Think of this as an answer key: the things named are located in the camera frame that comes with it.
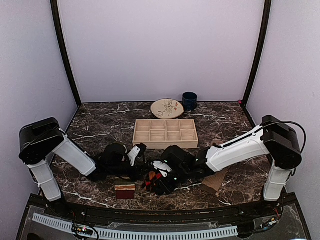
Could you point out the wooden compartment tray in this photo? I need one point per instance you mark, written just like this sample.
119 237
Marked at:
159 134

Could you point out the beige striped sock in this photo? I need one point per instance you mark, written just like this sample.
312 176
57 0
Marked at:
124 189

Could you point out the dark blue mug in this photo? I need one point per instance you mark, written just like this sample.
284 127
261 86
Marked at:
189 101

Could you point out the black argyle sock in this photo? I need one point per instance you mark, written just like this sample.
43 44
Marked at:
156 183

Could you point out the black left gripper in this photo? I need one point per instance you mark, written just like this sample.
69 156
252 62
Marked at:
136 174

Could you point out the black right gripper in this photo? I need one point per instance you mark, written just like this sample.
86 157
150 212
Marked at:
166 188

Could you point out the black corner post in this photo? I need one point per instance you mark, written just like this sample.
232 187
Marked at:
63 51
258 51

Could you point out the left black corner post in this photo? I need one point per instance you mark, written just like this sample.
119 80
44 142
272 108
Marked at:
63 51

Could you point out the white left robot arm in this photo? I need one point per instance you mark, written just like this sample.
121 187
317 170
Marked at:
43 138

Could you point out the tan plain sock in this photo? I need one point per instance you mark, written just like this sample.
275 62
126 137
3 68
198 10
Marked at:
212 184

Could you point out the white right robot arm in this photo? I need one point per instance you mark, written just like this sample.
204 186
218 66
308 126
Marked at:
272 137

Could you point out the white slotted cable duct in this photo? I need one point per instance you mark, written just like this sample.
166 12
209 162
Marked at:
85 232

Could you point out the right black corner post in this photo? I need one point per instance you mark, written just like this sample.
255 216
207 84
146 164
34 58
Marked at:
258 51

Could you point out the patterned ceramic plate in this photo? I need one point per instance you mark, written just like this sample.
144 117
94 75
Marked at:
167 109

